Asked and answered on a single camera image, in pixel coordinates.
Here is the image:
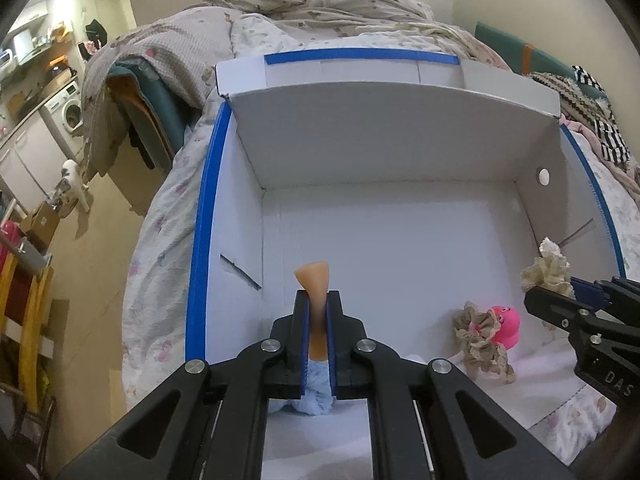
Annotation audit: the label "pink octopus toy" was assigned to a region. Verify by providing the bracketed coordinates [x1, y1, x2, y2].
[482, 305, 522, 350]

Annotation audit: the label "white and grey cat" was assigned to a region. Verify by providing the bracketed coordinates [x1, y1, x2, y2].
[56, 159, 94, 214]

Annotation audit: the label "white washing machine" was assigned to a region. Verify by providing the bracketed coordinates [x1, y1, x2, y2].
[42, 80, 87, 137]

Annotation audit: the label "black hanging clothes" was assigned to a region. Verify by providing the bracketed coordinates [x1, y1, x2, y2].
[85, 19, 109, 47]

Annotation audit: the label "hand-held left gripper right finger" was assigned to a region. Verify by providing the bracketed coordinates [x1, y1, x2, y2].
[327, 290, 581, 480]

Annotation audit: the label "teal headboard with orange stripe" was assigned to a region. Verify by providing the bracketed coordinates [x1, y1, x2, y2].
[474, 21, 576, 79]

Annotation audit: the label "orange squishy toy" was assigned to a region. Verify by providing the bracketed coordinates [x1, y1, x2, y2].
[293, 261, 331, 361]

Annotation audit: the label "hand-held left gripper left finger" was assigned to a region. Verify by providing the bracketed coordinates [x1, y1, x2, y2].
[52, 290, 309, 480]

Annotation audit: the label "teal bed footboard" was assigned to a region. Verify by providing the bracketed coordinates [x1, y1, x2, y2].
[107, 57, 192, 171]

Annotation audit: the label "white printed bed cover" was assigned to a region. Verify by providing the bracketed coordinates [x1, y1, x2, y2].
[121, 12, 640, 466]

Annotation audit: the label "brown cardboard box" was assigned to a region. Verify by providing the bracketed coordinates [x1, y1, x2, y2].
[20, 200, 64, 251]

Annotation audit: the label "blue and white cardboard box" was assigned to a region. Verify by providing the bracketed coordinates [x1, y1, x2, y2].
[184, 47, 628, 480]

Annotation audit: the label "beige knitted blanket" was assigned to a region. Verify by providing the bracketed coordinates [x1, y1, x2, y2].
[530, 71, 616, 127]

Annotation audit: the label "white kitchen cabinet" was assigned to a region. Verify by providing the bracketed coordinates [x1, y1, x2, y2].
[0, 120, 66, 202]

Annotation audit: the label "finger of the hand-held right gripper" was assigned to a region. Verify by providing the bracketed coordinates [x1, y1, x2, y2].
[570, 275, 640, 312]
[524, 285, 602, 332]

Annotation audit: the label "beige lace scrunchie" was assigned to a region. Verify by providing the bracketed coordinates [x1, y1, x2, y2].
[520, 236, 576, 301]
[452, 301, 516, 385]

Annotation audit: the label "black hanging cloth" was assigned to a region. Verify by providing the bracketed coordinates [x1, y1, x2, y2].
[127, 120, 157, 171]

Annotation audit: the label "pink blanket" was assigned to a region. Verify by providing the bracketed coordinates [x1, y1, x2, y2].
[560, 115, 640, 187]

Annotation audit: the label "wooden bed frame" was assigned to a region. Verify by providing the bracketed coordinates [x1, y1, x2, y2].
[107, 105, 176, 217]

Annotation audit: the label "black and white striped cloth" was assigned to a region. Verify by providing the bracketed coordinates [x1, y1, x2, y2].
[570, 65, 634, 164]

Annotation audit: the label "beige checked duvet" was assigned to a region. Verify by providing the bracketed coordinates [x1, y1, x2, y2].
[80, 0, 436, 182]

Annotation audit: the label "yellow wooden chair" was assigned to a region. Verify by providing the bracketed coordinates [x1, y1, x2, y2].
[0, 255, 55, 411]

